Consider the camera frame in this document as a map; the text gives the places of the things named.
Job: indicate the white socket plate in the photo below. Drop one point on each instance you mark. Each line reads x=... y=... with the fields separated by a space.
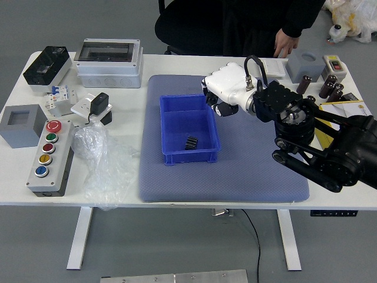
x=81 y=107

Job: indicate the clear plastic bag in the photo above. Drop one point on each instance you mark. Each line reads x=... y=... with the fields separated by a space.
x=103 y=165

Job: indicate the black and white enclosure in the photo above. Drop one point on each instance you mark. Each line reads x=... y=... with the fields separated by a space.
x=47 y=66

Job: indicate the blue-grey mat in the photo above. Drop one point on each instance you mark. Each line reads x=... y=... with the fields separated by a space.
x=235 y=182

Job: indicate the grey distribution box clear lid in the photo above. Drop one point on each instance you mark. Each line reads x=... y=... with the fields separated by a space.
x=109 y=69

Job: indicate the person's left forearm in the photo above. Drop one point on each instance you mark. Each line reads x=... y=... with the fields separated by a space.
x=303 y=17

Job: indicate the yellow white carton box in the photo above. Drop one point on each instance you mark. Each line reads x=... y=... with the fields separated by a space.
x=350 y=109

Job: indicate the big black gear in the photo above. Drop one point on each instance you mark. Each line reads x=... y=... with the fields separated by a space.
x=191 y=143

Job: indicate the grey box round hole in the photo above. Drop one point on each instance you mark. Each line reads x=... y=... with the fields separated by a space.
x=303 y=66

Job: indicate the brown cylindrical capacitor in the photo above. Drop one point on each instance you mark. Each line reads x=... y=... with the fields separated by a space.
x=332 y=79
x=335 y=93
x=304 y=85
x=325 y=90

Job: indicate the white wall switch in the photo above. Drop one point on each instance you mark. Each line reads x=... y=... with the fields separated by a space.
x=275 y=68

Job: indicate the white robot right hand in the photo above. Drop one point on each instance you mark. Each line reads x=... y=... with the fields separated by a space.
x=229 y=82

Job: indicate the grey switch box red button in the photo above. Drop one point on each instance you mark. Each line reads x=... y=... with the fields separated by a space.
x=334 y=66

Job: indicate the grey push button station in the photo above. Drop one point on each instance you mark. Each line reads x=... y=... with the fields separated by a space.
x=48 y=159

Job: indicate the blue plastic box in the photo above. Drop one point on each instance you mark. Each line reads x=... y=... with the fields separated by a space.
x=188 y=123

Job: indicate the small black gear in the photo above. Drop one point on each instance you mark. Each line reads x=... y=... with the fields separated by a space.
x=211 y=99

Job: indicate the small black flat device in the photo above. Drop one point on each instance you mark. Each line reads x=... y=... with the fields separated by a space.
x=353 y=97

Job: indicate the person's left hand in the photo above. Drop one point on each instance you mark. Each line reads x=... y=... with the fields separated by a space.
x=285 y=44

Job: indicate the grey box square recess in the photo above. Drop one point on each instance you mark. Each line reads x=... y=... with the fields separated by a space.
x=20 y=126

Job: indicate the white table leg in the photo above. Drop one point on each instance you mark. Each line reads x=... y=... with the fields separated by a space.
x=290 y=241
x=79 y=238

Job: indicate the metal bracket under table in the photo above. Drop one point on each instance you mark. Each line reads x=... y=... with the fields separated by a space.
x=222 y=212

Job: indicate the black table control panel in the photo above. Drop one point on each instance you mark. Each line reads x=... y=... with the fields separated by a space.
x=334 y=213

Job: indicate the person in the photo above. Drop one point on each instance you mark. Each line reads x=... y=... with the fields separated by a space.
x=253 y=26

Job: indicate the grey metal plate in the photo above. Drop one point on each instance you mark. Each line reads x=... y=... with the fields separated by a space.
x=176 y=277

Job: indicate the white blue circuit breaker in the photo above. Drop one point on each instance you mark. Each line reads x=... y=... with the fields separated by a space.
x=60 y=93

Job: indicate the white orange circuit breaker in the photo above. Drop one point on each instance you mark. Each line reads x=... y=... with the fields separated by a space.
x=52 y=106

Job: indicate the black power adapter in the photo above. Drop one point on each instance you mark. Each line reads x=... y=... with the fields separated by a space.
x=98 y=103

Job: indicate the black cylindrical capacitor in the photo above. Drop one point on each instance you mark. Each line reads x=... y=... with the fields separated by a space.
x=311 y=98

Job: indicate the small black block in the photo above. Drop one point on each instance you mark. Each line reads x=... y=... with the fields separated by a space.
x=106 y=118

